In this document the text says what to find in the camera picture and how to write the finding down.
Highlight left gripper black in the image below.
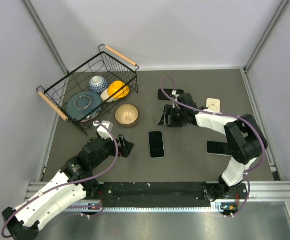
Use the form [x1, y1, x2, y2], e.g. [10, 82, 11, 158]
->
[91, 133, 134, 169]

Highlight yellow bowl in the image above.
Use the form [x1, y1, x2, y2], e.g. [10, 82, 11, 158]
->
[107, 80, 130, 99]

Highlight white bowl in basket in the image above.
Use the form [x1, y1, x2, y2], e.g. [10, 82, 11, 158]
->
[100, 89, 119, 103]

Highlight white phone black screen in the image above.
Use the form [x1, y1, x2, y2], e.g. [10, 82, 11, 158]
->
[206, 141, 231, 156]

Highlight cream phone case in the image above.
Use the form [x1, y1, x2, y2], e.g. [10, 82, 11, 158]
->
[206, 98, 220, 113]

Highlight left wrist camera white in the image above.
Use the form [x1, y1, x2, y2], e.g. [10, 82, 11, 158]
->
[93, 120, 113, 141]

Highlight aluminium rail with comb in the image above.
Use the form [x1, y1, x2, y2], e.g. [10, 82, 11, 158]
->
[27, 179, 290, 213]

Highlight pink plate under teal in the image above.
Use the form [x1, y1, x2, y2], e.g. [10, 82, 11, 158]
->
[80, 112, 100, 123]

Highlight teal blue phone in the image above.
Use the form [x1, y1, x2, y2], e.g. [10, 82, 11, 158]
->
[148, 130, 165, 159]

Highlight blue white patterned bowl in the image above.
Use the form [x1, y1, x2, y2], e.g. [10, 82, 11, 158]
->
[89, 76, 108, 94]

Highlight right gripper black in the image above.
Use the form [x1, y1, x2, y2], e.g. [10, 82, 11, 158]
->
[159, 104, 187, 127]

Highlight beige brown bowl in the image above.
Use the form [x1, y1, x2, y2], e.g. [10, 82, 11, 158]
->
[114, 104, 139, 127]

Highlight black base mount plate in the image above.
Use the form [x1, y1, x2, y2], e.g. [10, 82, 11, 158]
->
[99, 182, 211, 208]

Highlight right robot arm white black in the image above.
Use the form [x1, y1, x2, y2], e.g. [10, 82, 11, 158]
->
[159, 91, 268, 198]

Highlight teal blue plate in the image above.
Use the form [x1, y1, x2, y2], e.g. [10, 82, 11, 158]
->
[66, 91, 102, 121]

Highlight black phone case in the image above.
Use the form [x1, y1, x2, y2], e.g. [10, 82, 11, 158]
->
[157, 88, 173, 101]

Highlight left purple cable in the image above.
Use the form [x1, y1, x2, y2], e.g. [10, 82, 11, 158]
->
[1, 121, 119, 238]

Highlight black wire basket wooden handles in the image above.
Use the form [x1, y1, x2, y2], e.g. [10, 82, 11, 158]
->
[36, 44, 139, 134]

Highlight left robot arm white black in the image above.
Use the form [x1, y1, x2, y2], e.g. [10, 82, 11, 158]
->
[1, 135, 134, 240]

